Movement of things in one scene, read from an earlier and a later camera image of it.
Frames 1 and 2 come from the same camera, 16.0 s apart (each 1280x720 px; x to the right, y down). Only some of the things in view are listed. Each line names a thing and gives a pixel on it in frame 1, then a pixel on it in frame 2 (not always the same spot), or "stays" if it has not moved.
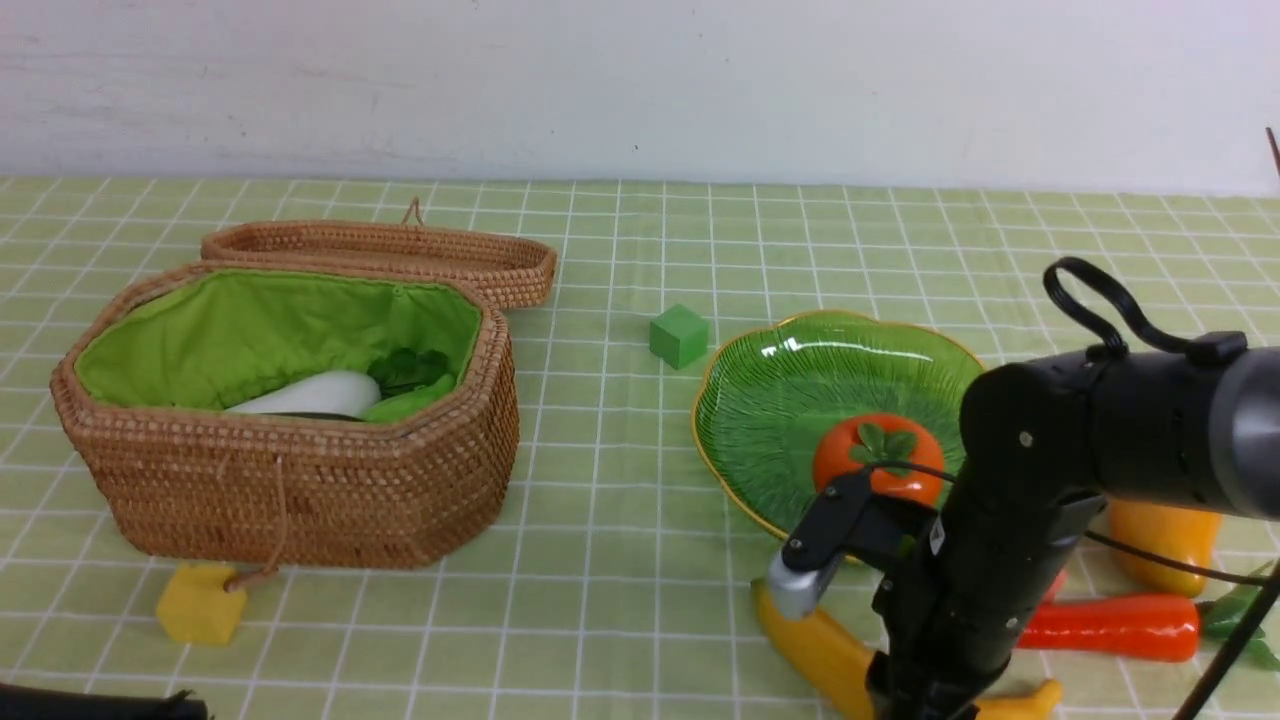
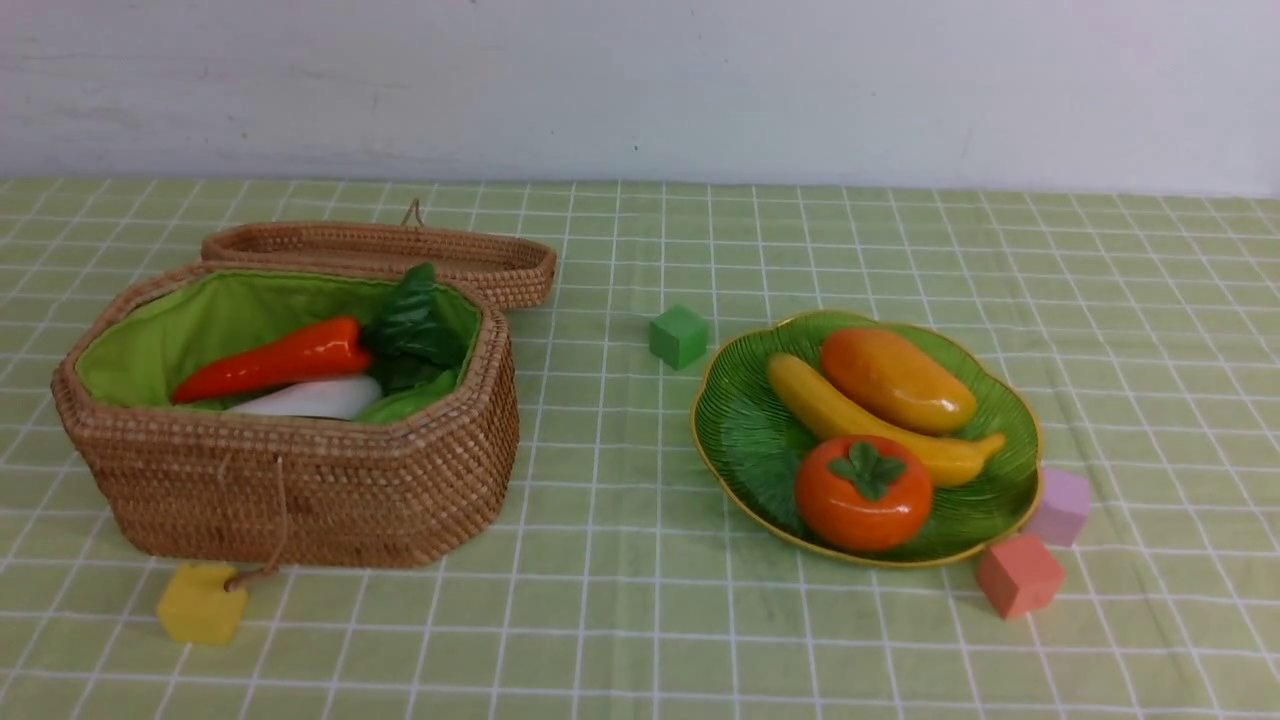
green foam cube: (678, 335) stays
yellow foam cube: (195, 606) stays
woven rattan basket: (186, 482) stays
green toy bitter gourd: (390, 407) stays
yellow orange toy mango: (1187, 535) -> (895, 387)
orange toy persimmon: (857, 440) stays
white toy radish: (345, 394) stays
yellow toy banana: (837, 673) -> (800, 389)
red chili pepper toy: (1143, 627) -> (333, 347)
